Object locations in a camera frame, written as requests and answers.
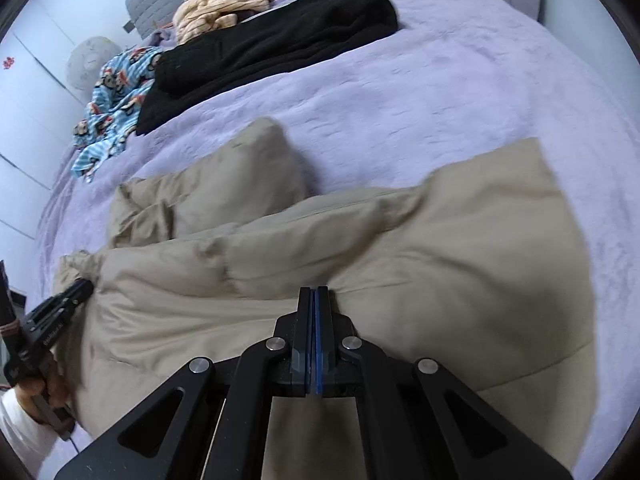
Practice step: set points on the person's left forearm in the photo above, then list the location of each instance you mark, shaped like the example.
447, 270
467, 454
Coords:
22, 432

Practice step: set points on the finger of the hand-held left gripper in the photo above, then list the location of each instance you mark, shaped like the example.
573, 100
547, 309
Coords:
60, 300
65, 310

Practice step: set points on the person's left hand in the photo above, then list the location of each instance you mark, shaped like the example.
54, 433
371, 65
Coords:
37, 390

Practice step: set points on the white wardrobe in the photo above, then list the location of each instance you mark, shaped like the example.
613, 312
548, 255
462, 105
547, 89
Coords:
30, 135

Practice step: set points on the beige puffer jacket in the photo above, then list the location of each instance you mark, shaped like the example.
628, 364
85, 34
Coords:
400, 260

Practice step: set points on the beige striped garment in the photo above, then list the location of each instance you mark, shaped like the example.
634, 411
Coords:
220, 2

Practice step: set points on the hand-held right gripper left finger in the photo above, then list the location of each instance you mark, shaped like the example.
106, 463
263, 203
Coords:
280, 360

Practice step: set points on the black folded garment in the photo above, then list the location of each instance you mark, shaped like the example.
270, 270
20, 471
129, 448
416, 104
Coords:
280, 40

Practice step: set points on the red wardrobe sticker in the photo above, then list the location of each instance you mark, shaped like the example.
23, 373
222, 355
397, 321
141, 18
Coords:
7, 63

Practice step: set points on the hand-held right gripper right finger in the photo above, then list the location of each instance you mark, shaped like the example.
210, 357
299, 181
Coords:
345, 365

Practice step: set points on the blue monkey print garment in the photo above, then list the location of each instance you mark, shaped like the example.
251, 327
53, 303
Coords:
115, 105

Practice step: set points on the white covered fan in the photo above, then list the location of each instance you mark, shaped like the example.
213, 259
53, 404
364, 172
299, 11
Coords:
92, 67

